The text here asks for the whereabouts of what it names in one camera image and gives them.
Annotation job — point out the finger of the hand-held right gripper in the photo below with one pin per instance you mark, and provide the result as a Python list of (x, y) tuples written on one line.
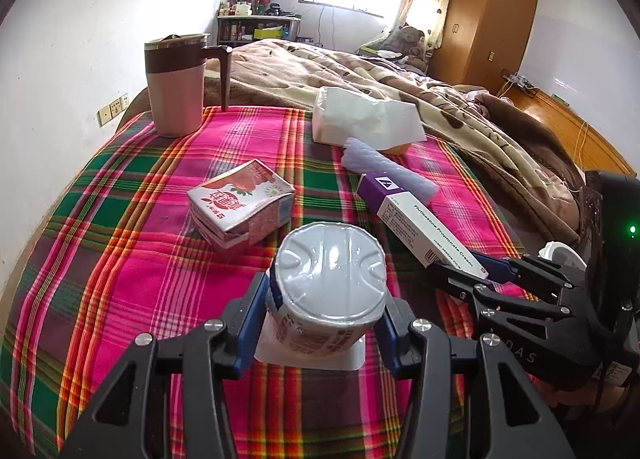
[(540, 274), (490, 296)]

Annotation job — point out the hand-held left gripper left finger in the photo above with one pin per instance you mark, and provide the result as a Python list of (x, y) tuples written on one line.
[(250, 319)]

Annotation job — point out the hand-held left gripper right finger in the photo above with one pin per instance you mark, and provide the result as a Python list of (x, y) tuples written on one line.
[(393, 334)]

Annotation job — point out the white yogurt cup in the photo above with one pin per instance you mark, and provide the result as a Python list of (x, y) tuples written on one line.
[(325, 279)]

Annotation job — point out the purple white medicine box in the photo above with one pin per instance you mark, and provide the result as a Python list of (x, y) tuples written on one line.
[(415, 219)]

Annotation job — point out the red milk carton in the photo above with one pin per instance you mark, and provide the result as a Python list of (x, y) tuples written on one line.
[(240, 204)]

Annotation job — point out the pink green plaid blanket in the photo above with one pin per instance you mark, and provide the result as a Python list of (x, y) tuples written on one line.
[(140, 249)]

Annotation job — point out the lilac ribbed foam roll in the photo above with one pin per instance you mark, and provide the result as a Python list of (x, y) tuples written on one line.
[(385, 166)]

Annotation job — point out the small electronic device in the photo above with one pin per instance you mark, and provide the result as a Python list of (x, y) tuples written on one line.
[(517, 80)]

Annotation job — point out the white tissue pack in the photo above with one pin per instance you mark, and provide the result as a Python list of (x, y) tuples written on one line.
[(360, 114)]

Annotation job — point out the pink brown mug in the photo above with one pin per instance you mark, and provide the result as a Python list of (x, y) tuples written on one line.
[(175, 89)]

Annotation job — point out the brown patterned blanket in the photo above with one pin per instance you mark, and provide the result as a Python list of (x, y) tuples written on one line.
[(310, 69)]

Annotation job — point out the wooden wardrobe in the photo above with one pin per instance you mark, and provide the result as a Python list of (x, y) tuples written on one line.
[(485, 19)]

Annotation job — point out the brown teddy bear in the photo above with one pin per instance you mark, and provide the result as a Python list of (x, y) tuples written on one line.
[(407, 41)]

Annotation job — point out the cluttered shelf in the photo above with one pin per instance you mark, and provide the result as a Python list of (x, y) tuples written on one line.
[(255, 26)]

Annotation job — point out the wall socket strip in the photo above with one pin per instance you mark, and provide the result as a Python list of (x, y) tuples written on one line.
[(112, 110)]

